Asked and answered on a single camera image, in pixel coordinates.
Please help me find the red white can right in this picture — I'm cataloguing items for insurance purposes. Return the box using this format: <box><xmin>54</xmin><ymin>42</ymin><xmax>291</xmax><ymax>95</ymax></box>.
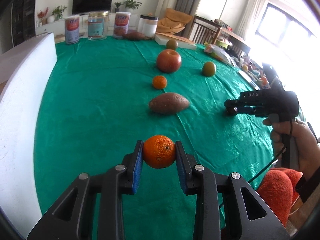
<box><xmin>113</xmin><ymin>12</ymin><xmax>131</xmax><ymax>38</ymax></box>

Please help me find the white tv cabinet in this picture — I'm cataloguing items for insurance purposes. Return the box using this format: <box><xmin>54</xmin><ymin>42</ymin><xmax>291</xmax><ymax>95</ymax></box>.
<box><xmin>35</xmin><ymin>13</ymin><xmax>140</xmax><ymax>36</ymax></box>

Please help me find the dark bookcase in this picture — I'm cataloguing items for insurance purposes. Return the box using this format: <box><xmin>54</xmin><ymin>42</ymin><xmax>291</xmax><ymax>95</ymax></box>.
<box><xmin>11</xmin><ymin>0</ymin><xmax>36</xmax><ymax>47</ymax></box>

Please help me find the wooden chair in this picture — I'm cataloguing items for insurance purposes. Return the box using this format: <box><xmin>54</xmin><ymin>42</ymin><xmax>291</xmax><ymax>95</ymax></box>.
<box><xmin>189</xmin><ymin>15</ymin><xmax>222</xmax><ymax>44</ymax></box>

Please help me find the green round fruit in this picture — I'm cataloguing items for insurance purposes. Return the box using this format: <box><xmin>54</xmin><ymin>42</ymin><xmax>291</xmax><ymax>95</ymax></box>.
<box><xmin>202</xmin><ymin>61</ymin><xmax>216</xmax><ymax>77</ymax></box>

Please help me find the small potted plant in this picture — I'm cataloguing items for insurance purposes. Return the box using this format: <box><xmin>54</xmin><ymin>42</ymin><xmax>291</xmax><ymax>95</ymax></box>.
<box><xmin>114</xmin><ymin>2</ymin><xmax>121</xmax><ymax>13</ymax></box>

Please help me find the potted green plant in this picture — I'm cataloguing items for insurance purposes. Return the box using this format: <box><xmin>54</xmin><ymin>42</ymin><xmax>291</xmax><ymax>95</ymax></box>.
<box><xmin>122</xmin><ymin>0</ymin><xmax>143</xmax><ymax>10</ymax></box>

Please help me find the dark wrinkled fruit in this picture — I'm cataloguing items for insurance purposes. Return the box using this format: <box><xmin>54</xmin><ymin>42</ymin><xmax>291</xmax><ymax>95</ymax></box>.
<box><xmin>226</xmin><ymin>107</ymin><xmax>238</xmax><ymax>116</ymax></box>

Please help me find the black cable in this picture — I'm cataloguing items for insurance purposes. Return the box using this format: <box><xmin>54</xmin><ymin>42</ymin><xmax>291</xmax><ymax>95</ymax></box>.
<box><xmin>219</xmin><ymin>119</ymin><xmax>294</xmax><ymax>209</ymax></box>

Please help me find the red apple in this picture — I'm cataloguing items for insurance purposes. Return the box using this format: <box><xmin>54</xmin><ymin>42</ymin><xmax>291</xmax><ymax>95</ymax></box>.
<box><xmin>156</xmin><ymin>49</ymin><xmax>182</xmax><ymax>73</ymax></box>

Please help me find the white snack bag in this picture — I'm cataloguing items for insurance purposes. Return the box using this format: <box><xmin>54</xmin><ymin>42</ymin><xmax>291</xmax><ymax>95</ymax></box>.
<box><xmin>204</xmin><ymin>43</ymin><xmax>237</xmax><ymax>67</ymax></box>

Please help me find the plant with red flowers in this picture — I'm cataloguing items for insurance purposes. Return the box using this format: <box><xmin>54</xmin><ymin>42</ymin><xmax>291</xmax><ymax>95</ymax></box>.
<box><xmin>37</xmin><ymin>7</ymin><xmax>49</xmax><ymax>25</ymax></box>

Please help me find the red white can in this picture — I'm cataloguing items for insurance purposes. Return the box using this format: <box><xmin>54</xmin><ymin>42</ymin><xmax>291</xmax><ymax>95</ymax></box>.
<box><xmin>65</xmin><ymin>15</ymin><xmax>80</xmax><ymax>44</ymax></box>
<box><xmin>113</xmin><ymin>12</ymin><xmax>131</xmax><ymax>38</ymax></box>

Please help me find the red white can left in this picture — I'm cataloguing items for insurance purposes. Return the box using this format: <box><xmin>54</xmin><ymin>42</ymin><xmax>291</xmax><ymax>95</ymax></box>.
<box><xmin>65</xmin><ymin>15</ymin><xmax>80</xmax><ymax>44</ymax></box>

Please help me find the small orange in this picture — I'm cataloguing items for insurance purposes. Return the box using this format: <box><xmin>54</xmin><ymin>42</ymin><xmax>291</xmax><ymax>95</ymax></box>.
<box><xmin>152</xmin><ymin>75</ymin><xmax>168</xmax><ymax>89</ymax></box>
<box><xmin>143</xmin><ymin>135</ymin><xmax>176</xmax><ymax>169</ymax></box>

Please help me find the brown sweet potato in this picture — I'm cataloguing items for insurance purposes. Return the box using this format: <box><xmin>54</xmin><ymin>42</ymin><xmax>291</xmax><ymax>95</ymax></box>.
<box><xmin>149</xmin><ymin>92</ymin><xmax>190</xmax><ymax>114</ymax></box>

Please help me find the orange lounge chair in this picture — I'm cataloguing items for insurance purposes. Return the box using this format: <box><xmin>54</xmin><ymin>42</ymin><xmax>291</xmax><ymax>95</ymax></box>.
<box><xmin>156</xmin><ymin>8</ymin><xmax>193</xmax><ymax>35</ymax></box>

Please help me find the clear glass jar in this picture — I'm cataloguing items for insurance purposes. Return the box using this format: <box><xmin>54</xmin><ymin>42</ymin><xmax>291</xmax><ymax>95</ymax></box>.
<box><xmin>87</xmin><ymin>11</ymin><xmax>109</xmax><ymax>41</ymax></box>

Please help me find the flat white orange box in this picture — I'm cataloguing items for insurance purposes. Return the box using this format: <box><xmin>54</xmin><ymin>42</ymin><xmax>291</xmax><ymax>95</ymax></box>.
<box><xmin>154</xmin><ymin>32</ymin><xmax>198</xmax><ymax>51</ymax></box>

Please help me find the right hand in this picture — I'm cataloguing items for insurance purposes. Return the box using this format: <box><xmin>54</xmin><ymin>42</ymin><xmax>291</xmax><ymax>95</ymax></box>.
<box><xmin>263</xmin><ymin>118</ymin><xmax>319</xmax><ymax>181</ymax></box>

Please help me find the green satin tablecloth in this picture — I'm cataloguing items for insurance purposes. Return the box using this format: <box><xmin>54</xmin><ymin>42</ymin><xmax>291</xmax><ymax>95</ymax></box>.
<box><xmin>34</xmin><ymin>36</ymin><xmax>276</xmax><ymax>240</ymax></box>

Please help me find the black television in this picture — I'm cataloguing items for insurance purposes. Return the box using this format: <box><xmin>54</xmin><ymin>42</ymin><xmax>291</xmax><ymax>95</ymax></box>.
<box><xmin>72</xmin><ymin>0</ymin><xmax>112</xmax><ymax>15</ymax></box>

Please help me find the white jar black lid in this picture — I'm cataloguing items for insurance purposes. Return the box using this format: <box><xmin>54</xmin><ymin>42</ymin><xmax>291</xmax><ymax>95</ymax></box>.
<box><xmin>137</xmin><ymin>15</ymin><xmax>158</xmax><ymax>37</ymax></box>

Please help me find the small green-brown fruit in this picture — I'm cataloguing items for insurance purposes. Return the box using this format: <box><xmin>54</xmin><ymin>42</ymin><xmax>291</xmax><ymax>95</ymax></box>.
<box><xmin>166</xmin><ymin>39</ymin><xmax>178</xmax><ymax>50</ymax></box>

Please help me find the orange fuzzy cloth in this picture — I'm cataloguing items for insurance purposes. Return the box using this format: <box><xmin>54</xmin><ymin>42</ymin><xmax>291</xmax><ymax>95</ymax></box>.
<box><xmin>257</xmin><ymin>168</ymin><xmax>303</xmax><ymax>226</ymax></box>

